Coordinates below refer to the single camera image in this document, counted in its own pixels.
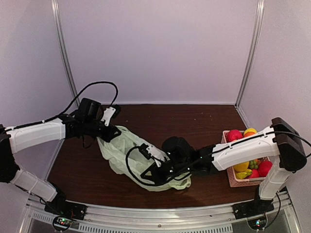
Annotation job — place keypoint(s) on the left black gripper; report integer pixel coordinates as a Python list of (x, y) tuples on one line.
[(108, 135)]

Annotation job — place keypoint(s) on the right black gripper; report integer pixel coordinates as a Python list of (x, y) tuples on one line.
[(156, 177)]

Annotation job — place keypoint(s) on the light green plastic bag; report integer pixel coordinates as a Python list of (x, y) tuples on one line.
[(115, 152)]

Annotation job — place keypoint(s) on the yellow mango toy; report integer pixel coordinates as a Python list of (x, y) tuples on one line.
[(242, 167)]

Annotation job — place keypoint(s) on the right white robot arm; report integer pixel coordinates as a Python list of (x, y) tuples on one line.
[(279, 140)]

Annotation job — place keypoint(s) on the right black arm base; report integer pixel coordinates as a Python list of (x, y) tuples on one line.
[(255, 211)]

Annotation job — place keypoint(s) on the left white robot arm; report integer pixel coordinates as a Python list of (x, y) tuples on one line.
[(80, 123)]

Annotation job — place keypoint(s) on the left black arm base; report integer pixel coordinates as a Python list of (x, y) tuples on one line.
[(66, 212)]

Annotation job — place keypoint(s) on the peach fruit in bag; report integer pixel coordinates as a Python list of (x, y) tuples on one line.
[(234, 135)]

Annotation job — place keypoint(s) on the orange fruit in bag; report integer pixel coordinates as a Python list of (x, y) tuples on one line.
[(247, 134)]

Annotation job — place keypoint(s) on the red plush fruit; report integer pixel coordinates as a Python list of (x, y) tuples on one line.
[(264, 168)]

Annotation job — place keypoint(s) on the pink plastic basket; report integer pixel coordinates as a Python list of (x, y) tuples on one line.
[(252, 180)]

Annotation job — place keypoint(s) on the yellow banana toy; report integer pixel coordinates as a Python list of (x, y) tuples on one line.
[(243, 175)]

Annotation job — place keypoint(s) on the green grapes toy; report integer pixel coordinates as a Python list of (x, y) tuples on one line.
[(253, 164)]

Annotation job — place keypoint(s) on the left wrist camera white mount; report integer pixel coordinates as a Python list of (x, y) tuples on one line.
[(110, 113)]

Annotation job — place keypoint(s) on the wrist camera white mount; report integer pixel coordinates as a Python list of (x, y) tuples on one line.
[(110, 113), (151, 152)]

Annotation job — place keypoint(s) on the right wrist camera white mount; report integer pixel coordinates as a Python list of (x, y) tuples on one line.
[(151, 152)]

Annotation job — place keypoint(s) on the curved aluminium rail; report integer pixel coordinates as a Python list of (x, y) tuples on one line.
[(210, 219)]

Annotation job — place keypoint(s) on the left aluminium frame post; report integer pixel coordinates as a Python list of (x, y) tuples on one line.
[(62, 46)]

